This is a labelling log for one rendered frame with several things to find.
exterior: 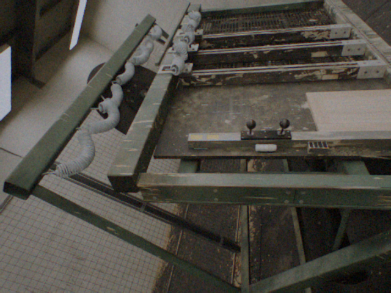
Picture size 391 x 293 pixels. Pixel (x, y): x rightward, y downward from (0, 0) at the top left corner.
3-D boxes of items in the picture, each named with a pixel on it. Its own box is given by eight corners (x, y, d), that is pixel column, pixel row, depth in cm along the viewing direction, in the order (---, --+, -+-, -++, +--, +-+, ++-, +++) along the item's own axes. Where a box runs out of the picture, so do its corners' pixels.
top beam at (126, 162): (139, 193, 98) (132, 175, 91) (114, 193, 100) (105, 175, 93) (202, 14, 260) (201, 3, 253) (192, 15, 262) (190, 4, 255)
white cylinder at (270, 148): (255, 152, 107) (275, 152, 105) (255, 148, 105) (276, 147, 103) (255, 148, 109) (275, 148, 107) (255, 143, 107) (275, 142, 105)
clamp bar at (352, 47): (364, 55, 156) (378, 12, 141) (170, 67, 176) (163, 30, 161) (358, 49, 164) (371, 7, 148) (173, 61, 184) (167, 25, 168)
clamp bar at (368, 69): (383, 79, 135) (402, 31, 119) (160, 89, 155) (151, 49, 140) (376, 70, 143) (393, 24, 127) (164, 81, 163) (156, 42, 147)
